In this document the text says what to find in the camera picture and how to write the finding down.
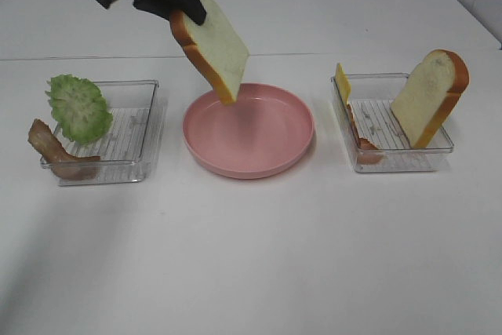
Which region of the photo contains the bread slice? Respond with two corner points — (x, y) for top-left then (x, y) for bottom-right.
(391, 49), (470, 149)
(169, 0), (249, 104)

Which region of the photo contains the green lettuce leaf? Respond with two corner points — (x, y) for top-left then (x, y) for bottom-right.
(45, 75), (113, 144)

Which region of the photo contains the yellow cheese slice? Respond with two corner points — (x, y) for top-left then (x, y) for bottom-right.
(334, 63), (351, 105)

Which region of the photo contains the bacon strip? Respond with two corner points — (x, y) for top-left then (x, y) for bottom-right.
(27, 118), (100, 180)
(346, 104), (383, 165)

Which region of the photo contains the left clear plastic tray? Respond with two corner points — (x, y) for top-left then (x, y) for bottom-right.
(40, 80), (166, 186)

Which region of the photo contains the clear plastic tray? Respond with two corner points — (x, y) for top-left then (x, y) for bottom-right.
(40, 80), (166, 186)
(331, 72), (454, 173)

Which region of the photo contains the pink round plate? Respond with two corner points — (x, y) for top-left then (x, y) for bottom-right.
(182, 83), (315, 180)

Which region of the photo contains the right clear plastic tray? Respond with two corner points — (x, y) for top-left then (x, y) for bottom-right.
(331, 72), (454, 173)

